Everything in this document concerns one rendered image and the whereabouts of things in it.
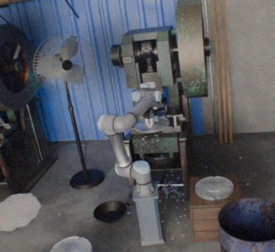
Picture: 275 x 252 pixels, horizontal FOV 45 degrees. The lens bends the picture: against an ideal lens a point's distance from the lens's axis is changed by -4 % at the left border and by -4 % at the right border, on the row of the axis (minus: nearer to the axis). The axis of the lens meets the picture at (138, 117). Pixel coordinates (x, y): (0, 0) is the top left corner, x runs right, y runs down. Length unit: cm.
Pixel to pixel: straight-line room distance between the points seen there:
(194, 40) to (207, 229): 139
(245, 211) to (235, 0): 239
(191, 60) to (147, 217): 120
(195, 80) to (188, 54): 21
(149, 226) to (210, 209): 48
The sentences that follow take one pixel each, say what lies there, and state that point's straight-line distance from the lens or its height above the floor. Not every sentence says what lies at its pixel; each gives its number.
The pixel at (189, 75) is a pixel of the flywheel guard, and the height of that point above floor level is 120.
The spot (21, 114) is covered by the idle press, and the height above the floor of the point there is 75.
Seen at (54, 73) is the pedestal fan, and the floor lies 123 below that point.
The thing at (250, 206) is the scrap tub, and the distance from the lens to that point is 239.
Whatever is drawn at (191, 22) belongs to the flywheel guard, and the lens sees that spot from 249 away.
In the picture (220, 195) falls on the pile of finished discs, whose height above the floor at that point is 37.
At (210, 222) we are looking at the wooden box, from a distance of 261.
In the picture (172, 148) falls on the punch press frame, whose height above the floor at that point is 54.
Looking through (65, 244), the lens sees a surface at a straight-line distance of 247.
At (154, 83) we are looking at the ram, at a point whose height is 107.
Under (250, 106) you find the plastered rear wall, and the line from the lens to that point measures 425.
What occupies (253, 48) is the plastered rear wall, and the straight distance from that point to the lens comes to 406.
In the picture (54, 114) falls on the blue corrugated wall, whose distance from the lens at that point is 469.
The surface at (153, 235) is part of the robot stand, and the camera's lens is 271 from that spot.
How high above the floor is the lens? 185
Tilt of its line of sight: 21 degrees down
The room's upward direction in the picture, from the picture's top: 8 degrees counter-clockwise
